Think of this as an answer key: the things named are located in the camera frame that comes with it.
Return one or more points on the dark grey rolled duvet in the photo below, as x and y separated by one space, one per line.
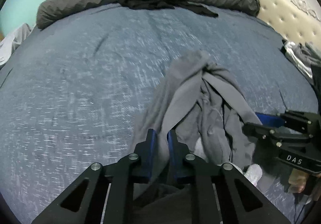
82 0

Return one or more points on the white fuzzy cloth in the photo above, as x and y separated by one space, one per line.
253 173

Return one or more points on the cream tufted headboard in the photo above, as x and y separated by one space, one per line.
283 8

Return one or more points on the light grey blanket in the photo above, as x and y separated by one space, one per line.
12 40

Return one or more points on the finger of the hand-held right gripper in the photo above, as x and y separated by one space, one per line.
255 130
269 118

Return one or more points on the folded clothes stack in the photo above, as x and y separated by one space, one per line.
301 58

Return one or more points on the person's right hand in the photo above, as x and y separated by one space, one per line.
297 181

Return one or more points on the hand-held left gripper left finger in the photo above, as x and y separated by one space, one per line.
151 148

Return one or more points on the grey garment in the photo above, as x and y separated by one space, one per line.
190 83

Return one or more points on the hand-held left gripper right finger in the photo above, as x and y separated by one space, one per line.
171 148

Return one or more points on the blue patterned bed sheet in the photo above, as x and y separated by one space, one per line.
75 88

